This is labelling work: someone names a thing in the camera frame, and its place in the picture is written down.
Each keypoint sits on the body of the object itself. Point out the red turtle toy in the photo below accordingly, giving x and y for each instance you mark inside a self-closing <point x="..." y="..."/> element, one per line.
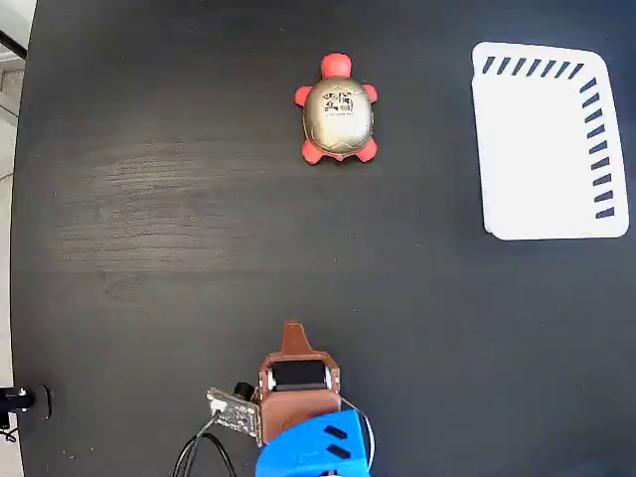
<point x="338" y="116"/>

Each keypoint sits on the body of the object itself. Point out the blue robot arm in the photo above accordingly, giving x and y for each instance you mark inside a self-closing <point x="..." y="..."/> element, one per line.
<point x="313" y="447"/>

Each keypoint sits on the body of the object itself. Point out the white plastic basket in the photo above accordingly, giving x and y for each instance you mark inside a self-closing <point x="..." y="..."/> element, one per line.
<point x="536" y="154"/>

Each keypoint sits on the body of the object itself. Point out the black table clamp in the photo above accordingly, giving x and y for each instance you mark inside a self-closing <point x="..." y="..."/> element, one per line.
<point x="25" y="400"/>

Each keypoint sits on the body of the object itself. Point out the camera circuit board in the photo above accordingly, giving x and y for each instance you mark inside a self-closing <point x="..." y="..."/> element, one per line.
<point x="236" y="411"/>

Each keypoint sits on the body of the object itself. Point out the black window frame bar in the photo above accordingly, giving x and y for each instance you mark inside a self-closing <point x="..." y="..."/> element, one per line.
<point x="12" y="44"/>

